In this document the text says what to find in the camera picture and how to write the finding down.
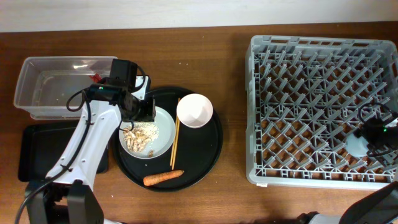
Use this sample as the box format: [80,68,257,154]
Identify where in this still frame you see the rice and nut shell scraps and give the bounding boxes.
[121,122,159,159]

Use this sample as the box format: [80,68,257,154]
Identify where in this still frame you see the light blue cup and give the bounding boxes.
[345,131,369,157]

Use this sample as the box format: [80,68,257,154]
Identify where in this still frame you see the grey round plate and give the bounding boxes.
[118,106,175,159]

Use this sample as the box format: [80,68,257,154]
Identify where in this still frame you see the red snack wrapper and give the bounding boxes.
[89,73,103,83]

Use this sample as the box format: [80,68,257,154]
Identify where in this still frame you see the orange carrot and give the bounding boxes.
[143,170,184,186]

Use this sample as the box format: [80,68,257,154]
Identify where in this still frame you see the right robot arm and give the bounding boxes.
[294,118,397,224]

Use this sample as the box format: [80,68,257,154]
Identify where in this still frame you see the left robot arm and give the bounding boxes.
[15,59,156,223]

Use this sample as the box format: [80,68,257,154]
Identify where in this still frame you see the grey plastic dishwasher rack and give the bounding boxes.
[245,35,397,190]

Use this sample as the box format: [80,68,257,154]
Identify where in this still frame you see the clear plastic waste bin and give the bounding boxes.
[14,56,115,119]

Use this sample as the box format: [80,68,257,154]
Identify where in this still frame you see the round black serving tray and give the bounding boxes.
[111,86,224,192]

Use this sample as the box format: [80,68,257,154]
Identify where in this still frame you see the black rectangular tray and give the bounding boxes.
[17,119,109,182]

